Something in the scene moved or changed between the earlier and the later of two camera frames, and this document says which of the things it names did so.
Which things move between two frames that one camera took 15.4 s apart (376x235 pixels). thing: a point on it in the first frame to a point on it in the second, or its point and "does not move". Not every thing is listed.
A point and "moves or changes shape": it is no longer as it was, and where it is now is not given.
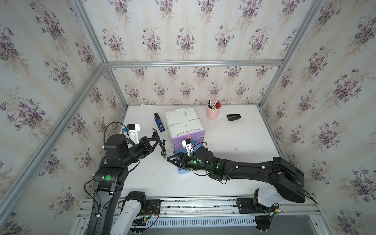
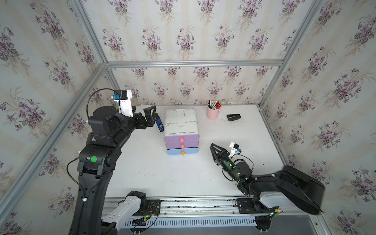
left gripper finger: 146,140 to 149,117
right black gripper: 180,160 to 218,158
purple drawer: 179,147 moves or changes shape
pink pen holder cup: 211,113 does not move
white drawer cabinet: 183,120 does not move
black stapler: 237,116 does not move
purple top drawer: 193,136 moves or changes shape
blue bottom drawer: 181,170 moves or changes shape
